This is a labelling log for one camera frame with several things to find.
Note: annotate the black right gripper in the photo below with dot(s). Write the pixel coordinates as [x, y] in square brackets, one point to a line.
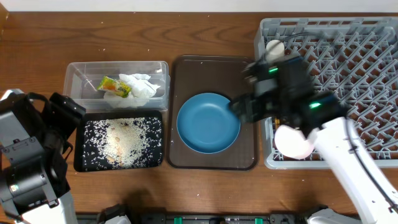
[245, 105]

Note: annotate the white napkin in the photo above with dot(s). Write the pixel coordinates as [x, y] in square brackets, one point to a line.
[141, 90]

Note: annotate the black rectangular tray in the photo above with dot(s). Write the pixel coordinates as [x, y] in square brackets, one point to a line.
[79, 140]

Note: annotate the brown serving tray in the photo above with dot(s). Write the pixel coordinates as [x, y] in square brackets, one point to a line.
[193, 75]

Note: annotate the cream white cup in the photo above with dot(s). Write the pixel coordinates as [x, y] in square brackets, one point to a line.
[274, 49]

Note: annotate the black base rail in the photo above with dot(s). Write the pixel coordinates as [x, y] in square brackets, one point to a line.
[121, 214]

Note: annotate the clear plastic waste bin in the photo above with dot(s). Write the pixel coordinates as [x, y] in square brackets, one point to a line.
[82, 79]

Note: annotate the dark blue plate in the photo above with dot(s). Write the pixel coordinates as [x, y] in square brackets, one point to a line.
[206, 124]

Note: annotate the grey dishwasher rack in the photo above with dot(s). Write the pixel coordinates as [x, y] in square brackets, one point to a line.
[356, 59]

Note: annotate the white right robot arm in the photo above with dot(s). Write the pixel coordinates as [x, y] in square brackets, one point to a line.
[312, 120]

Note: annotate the pink bowl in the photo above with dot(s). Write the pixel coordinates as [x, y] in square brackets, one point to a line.
[292, 143]

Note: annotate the leftover rice pile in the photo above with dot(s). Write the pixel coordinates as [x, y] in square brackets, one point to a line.
[121, 143]

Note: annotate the yellow green snack wrapper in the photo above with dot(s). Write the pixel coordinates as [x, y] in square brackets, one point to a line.
[116, 87]

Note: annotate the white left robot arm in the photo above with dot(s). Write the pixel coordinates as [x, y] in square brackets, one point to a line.
[34, 139]

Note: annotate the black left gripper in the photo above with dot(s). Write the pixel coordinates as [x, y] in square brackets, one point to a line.
[66, 112]

